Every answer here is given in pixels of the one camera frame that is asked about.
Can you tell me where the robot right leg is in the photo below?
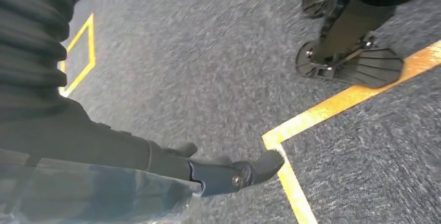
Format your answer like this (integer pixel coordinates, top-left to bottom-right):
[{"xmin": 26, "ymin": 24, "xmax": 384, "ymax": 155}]
[{"xmin": 305, "ymin": 0, "xmax": 437, "ymax": 63}]

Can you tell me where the black robot left foot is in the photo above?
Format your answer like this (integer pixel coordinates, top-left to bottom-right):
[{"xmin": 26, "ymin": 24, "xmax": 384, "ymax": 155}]
[{"xmin": 301, "ymin": 0, "xmax": 342, "ymax": 19}]

